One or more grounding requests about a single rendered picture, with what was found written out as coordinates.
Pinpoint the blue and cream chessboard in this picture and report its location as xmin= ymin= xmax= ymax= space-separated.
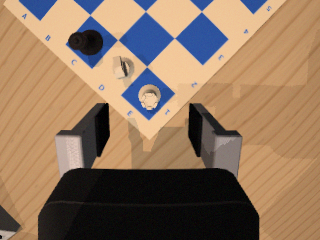
xmin=3 ymin=0 xmax=286 ymax=140

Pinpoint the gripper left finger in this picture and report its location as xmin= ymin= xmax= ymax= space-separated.
xmin=54 ymin=103 xmax=110 ymax=179

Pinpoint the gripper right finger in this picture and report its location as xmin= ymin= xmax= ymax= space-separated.
xmin=188 ymin=103 xmax=242 ymax=179

